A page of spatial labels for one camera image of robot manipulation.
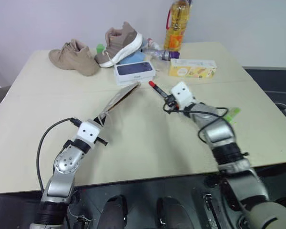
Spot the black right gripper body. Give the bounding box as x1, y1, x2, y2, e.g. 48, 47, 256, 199
163, 94, 181, 112

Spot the red-capped marker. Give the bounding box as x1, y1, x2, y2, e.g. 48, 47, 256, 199
148, 81, 169, 98

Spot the grid pouch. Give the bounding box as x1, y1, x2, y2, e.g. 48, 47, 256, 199
98, 81, 142, 120

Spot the green highlighter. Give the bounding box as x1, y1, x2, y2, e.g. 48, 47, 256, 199
225, 107, 242, 123

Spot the yellow carton box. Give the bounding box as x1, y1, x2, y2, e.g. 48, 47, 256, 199
168, 59, 217, 79

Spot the white phone box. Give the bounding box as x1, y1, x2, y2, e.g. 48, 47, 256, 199
113, 61, 157, 87

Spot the clear plastic bottle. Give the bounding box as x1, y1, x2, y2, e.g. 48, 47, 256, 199
141, 38, 171, 62

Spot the blue cloth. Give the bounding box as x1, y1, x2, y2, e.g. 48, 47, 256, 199
120, 51, 146, 65

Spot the tan suede shoe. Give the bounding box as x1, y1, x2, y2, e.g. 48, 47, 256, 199
48, 39, 100, 77

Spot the tan shoe with white sole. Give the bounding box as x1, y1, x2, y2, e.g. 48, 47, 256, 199
94, 21, 143, 68

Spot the yellow oil bottle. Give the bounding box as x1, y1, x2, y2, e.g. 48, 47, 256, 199
163, 0, 191, 52

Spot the dark rounded shape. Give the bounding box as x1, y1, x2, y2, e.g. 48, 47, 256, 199
102, 195, 128, 229

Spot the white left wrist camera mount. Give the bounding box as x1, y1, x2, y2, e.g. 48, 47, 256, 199
77, 121, 102, 149

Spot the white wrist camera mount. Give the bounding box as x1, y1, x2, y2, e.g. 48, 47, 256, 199
170, 81, 196, 107
77, 121, 102, 149

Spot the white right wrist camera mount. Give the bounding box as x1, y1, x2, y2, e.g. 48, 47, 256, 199
170, 81, 196, 107

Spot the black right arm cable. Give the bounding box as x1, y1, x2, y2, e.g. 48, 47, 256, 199
163, 104, 230, 142

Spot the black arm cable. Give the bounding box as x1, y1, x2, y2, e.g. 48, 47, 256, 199
36, 116, 83, 193
163, 104, 230, 142

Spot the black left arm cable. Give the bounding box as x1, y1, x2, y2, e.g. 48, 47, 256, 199
36, 116, 83, 193

